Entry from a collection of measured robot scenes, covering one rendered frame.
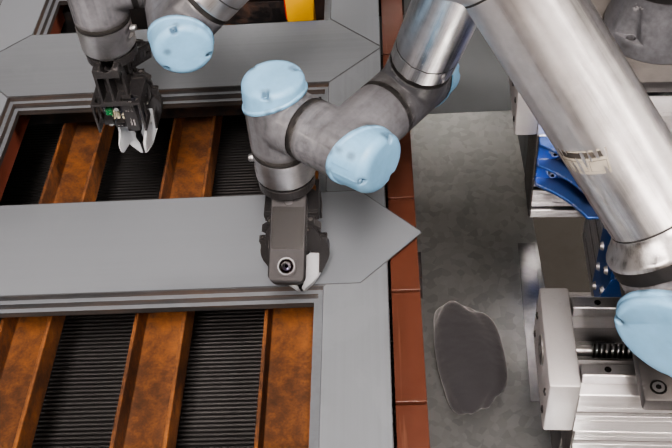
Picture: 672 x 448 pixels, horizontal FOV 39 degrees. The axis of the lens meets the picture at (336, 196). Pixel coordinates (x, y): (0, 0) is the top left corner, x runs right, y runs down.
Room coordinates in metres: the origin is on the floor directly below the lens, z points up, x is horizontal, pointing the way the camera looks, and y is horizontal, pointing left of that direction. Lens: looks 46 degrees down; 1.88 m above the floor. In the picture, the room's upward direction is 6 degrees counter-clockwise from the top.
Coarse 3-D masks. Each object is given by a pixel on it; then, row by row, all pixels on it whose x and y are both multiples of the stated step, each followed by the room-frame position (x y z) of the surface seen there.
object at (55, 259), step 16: (48, 208) 1.05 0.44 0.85; (64, 208) 1.04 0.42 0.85; (80, 208) 1.04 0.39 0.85; (48, 224) 1.01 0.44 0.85; (64, 224) 1.01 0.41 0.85; (80, 224) 1.01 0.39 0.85; (48, 240) 0.98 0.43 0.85; (64, 240) 0.98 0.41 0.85; (80, 240) 0.97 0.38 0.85; (32, 256) 0.95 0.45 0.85; (48, 256) 0.95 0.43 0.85; (64, 256) 0.94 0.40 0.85; (80, 256) 0.94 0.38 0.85; (32, 272) 0.92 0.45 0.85; (48, 272) 0.92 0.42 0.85; (64, 272) 0.91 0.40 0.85; (32, 288) 0.89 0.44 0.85; (48, 288) 0.89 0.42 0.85; (64, 288) 0.88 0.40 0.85
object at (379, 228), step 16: (368, 208) 0.98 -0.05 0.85; (384, 208) 0.97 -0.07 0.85; (368, 224) 0.95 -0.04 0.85; (384, 224) 0.94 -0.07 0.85; (368, 240) 0.91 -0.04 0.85; (384, 240) 0.91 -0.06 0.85; (400, 240) 0.91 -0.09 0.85; (368, 256) 0.88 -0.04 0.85; (384, 256) 0.88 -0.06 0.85; (368, 272) 0.86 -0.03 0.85
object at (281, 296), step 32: (64, 0) 1.65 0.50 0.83; (32, 96) 1.33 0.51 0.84; (64, 96) 1.33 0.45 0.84; (192, 96) 1.30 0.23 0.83; (224, 96) 1.29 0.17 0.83; (320, 96) 1.27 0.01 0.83; (0, 128) 1.26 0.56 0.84; (0, 160) 1.20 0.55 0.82; (256, 288) 0.85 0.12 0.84; (288, 288) 0.85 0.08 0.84; (320, 288) 0.84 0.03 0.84; (320, 320) 0.79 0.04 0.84; (320, 352) 0.74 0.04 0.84
